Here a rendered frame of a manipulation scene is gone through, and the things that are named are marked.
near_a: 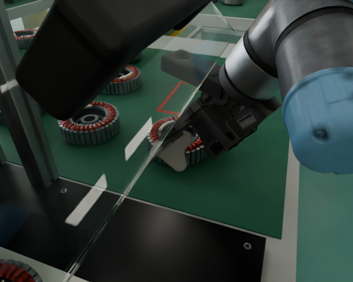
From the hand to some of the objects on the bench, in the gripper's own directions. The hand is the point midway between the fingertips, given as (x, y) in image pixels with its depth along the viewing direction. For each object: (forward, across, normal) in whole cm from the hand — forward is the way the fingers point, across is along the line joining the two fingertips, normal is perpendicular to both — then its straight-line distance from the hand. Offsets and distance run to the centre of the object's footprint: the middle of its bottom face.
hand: (176, 140), depth 52 cm
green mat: (+18, +4, +27) cm, 33 cm away
